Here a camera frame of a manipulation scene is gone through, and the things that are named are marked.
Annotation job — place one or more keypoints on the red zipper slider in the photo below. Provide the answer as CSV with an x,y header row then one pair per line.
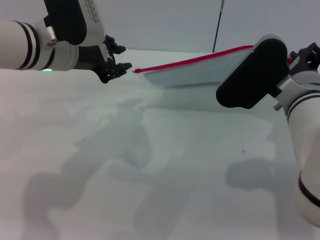
x,y
136,70

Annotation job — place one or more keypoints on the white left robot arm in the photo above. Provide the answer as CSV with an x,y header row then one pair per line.
x,y
25,45

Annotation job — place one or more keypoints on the clear red-zip document bag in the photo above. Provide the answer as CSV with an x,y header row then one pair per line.
x,y
195,72

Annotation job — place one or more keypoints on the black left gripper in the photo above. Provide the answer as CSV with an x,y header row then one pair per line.
x,y
100,62

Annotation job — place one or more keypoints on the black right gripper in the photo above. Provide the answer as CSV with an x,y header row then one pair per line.
x,y
307,60

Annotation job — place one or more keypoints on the black left wrist camera housing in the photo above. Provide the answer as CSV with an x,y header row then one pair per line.
x,y
72,22

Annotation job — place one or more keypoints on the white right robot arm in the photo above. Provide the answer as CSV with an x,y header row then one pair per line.
x,y
307,130

